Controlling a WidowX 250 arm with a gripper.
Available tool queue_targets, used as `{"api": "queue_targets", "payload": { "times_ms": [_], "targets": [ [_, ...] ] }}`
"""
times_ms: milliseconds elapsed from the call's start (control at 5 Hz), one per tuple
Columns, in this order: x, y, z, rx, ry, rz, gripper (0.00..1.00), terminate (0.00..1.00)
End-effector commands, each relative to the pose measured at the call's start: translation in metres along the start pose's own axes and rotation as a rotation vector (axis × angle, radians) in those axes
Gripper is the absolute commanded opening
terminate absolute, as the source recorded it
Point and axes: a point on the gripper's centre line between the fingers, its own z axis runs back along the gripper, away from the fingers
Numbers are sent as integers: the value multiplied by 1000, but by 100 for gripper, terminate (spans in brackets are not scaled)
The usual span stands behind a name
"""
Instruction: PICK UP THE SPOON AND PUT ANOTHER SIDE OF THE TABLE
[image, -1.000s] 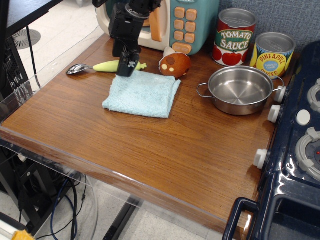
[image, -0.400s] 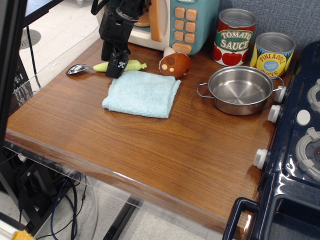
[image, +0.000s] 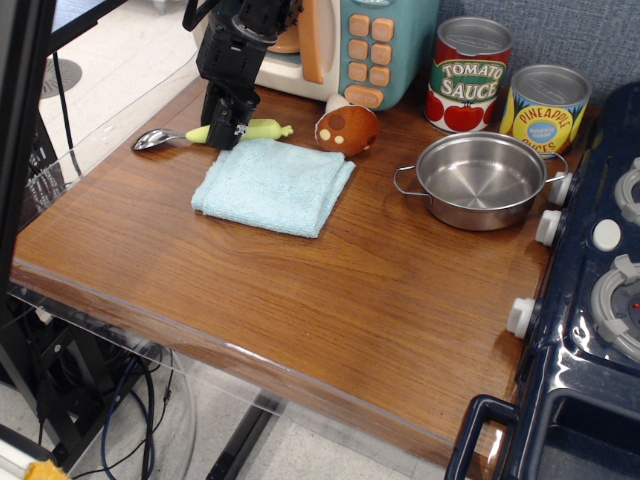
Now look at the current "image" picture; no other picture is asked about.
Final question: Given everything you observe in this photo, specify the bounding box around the small stainless steel pot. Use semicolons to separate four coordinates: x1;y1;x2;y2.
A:
393;132;569;232

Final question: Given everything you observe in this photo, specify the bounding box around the toy microwave teal and cream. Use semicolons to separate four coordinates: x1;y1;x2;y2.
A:
256;1;439;111

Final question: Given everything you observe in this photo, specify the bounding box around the dark blue toy stove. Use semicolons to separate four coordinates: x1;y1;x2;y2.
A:
446;83;639;479

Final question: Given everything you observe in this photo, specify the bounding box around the blue cable under table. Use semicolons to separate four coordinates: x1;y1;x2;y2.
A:
99;355;156;480

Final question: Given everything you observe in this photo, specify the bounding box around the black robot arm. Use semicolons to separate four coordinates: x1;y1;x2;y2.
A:
196;1;303;150

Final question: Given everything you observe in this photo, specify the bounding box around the light blue folded towel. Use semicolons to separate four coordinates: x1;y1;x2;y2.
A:
191;139;355;239

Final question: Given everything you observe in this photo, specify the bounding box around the black desk on left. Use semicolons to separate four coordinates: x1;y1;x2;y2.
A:
1;1;122;305

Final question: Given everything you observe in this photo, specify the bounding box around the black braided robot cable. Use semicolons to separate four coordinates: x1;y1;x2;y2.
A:
181;0;224;32

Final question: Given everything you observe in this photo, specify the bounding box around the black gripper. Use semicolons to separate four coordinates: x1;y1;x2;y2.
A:
196;13;267;150

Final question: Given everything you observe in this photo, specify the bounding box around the brown plush mushroom toy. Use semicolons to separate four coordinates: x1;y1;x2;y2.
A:
315;93;380;158

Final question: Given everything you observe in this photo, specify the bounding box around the spoon with yellow-green handle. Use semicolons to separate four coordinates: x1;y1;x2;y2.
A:
131;119;294;151

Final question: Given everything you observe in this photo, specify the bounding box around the black cable under table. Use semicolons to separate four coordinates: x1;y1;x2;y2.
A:
72;349;176;480

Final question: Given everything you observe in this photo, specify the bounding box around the pineapple slices can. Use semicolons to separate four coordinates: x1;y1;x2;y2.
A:
499;64;592;154

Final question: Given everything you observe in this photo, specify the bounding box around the tomato sauce can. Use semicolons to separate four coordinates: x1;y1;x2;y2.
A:
424;16;513;133

